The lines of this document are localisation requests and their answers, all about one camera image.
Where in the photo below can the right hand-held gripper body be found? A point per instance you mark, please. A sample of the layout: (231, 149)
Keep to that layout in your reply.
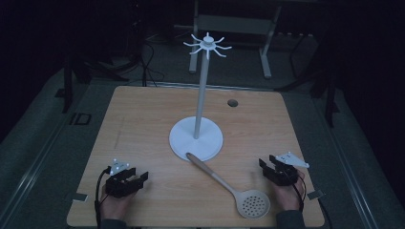
(283, 175)

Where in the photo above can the person's right hand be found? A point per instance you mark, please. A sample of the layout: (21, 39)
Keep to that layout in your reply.
(288, 197)

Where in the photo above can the person's left hand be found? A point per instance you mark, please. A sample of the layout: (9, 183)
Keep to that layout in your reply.
(115, 206)

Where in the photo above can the beige slotted spoon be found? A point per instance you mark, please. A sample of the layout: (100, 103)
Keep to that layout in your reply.
(251, 202)

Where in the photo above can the black tripod stand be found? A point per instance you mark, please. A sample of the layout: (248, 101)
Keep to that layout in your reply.
(67, 82)
(331, 95)

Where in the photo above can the grey metal desk frame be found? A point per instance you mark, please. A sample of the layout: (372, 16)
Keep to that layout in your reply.
(235, 24)

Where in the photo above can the grey tape strip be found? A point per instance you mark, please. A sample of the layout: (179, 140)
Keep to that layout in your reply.
(315, 194)
(80, 197)

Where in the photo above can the white utensil rack with hooks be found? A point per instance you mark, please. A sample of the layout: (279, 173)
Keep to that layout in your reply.
(196, 141)

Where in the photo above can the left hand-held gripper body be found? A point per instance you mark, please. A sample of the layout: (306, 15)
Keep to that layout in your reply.
(117, 187)

